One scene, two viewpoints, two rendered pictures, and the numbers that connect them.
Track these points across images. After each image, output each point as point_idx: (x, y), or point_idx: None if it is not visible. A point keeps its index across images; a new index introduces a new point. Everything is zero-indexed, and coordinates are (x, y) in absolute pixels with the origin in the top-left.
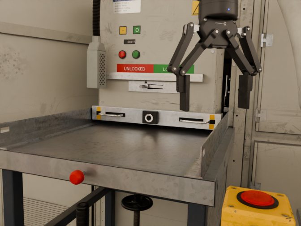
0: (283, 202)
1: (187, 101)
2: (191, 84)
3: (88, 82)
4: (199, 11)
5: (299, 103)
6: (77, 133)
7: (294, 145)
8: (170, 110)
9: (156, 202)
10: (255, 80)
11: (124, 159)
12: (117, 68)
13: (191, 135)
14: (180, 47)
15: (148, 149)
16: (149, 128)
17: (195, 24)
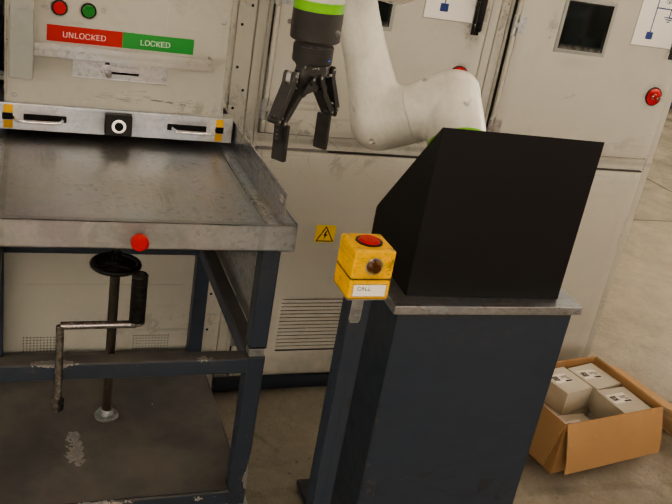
0: (383, 240)
1: (285, 152)
2: (188, 71)
3: (12, 68)
4: (298, 55)
5: (353, 126)
6: (23, 168)
7: (308, 151)
8: (152, 113)
9: (89, 261)
10: (262, 52)
11: (178, 212)
12: (47, 32)
13: (191, 152)
14: (284, 98)
15: (177, 189)
16: (109, 139)
17: None
